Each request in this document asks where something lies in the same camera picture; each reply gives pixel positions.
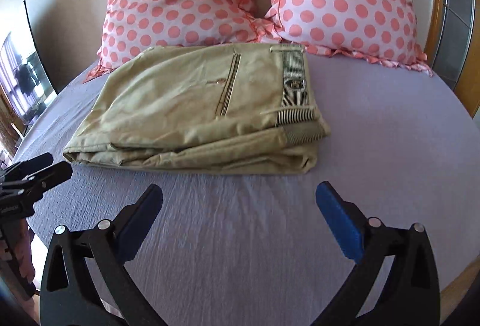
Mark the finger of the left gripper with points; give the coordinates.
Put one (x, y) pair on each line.
(41, 181)
(21, 169)

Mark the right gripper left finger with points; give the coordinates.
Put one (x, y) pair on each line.
(68, 294)

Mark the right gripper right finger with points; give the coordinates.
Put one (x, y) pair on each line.
(410, 295)

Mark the khaki pants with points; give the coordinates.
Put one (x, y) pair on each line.
(239, 108)

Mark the glass display cabinet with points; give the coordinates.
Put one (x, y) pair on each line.
(24, 80)

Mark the lavender bed sheet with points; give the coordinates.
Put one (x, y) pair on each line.
(255, 250)

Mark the wooden glass door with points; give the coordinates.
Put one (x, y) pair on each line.
(452, 48)

